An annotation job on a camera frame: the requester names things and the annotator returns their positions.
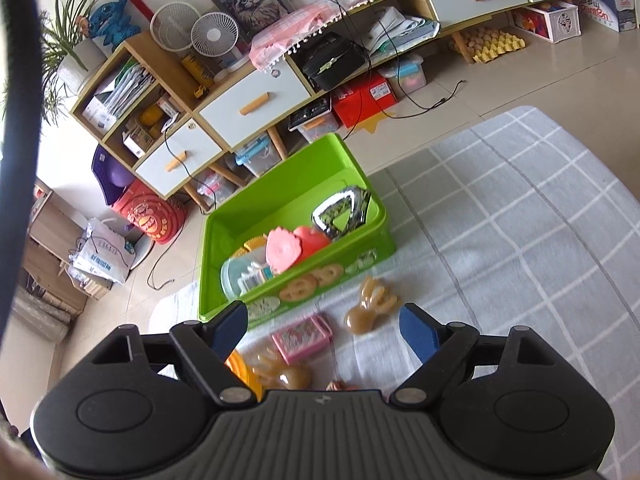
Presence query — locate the yellow egg tray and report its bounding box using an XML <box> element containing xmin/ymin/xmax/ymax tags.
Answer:
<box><xmin>448</xmin><ymin>26</ymin><xmax>527</xmax><ymax>64</ymax></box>

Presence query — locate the silver triangular metal mould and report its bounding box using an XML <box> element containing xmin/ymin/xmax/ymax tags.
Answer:
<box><xmin>311</xmin><ymin>185</ymin><xmax>371</xmax><ymax>240</ymax></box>

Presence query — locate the white paper shopping bag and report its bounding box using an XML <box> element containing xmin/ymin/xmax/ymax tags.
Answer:
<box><xmin>70</xmin><ymin>218</ymin><xmax>136</xmax><ymax>285</ymax></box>

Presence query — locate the clear plastic jar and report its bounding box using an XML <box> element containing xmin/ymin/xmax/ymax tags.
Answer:
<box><xmin>220</xmin><ymin>247</ymin><xmax>273</xmax><ymax>300</ymax></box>

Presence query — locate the pink toy game console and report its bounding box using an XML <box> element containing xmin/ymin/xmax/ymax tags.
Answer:
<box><xmin>271</xmin><ymin>314</ymin><xmax>333</xmax><ymax>365</ymax></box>

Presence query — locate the tan rubber hand toy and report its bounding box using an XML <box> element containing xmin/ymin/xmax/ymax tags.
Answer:
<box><xmin>252</xmin><ymin>348</ymin><xmax>312</xmax><ymax>390</ymax></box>

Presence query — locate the white toy box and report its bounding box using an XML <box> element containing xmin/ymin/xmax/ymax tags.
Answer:
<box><xmin>509</xmin><ymin>0</ymin><xmax>582</xmax><ymax>44</ymax></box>

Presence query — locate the white desk fan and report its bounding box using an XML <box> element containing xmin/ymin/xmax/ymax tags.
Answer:
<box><xmin>191</xmin><ymin>12</ymin><xmax>240</xmax><ymax>58</ymax></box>

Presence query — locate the red cardboard box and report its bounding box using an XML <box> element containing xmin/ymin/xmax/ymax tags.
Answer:
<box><xmin>332</xmin><ymin>72</ymin><xmax>397</xmax><ymax>128</ymax></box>

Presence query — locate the red printed bag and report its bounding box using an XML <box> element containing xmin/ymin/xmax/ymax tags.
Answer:
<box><xmin>111</xmin><ymin>180</ymin><xmax>186</xmax><ymax>244</ymax></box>

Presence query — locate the clear storage bin blue lid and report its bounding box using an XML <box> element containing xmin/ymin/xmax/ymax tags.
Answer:
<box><xmin>235</xmin><ymin>133</ymin><xmax>282</xmax><ymax>177</ymax></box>

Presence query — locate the black handbag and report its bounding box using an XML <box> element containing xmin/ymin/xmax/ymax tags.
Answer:
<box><xmin>300</xmin><ymin>32</ymin><xmax>367</xmax><ymax>91</ymax></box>

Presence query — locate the orange plastic cup toy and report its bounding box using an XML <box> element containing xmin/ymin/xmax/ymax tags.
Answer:
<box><xmin>226</xmin><ymin>350</ymin><xmax>264</xmax><ymax>400</ymax></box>

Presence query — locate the pink flower-shaped toy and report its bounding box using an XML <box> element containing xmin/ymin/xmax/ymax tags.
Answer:
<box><xmin>265</xmin><ymin>226</ymin><xmax>304</xmax><ymax>274</ymax></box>

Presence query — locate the tan rubber octopus toy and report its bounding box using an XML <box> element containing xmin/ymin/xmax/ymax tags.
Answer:
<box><xmin>344</xmin><ymin>276</ymin><xmax>399</xmax><ymax>335</ymax></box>

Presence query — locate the potted green plant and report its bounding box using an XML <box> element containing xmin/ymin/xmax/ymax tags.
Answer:
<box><xmin>39</xmin><ymin>0</ymin><xmax>102</xmax><ymax>125</ymax></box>

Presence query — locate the blue stitch plush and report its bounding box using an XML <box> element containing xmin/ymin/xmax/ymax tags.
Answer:
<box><xmin>88</xmin><ymin>0</ymin><xmax>141</xmax><ymax>52</ymax></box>

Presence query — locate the framed cat picture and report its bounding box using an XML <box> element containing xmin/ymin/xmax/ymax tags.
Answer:
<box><xmin>210</xmin><ymin>0</ymin><xmax>294</xmax><ymax>44</ymax></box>

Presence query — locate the wooden TV cabinet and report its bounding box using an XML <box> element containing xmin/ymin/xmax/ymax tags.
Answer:
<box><xmin>72</xmin><ymin>0</ymin><xmax>548</xmax><ymax>202</ymax></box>

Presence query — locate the green plastic cookie box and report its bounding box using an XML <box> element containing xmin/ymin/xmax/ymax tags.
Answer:
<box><xmin>198</xmin><ymin>133</ymin><xmax>395</xmax><ymax>326</ymax></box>

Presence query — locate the pink lace cloth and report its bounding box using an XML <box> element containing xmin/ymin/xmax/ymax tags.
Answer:
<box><xmin>248</xmin><ymin>0</ymin><xmax>378</xmax><ymax>72</ymax></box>

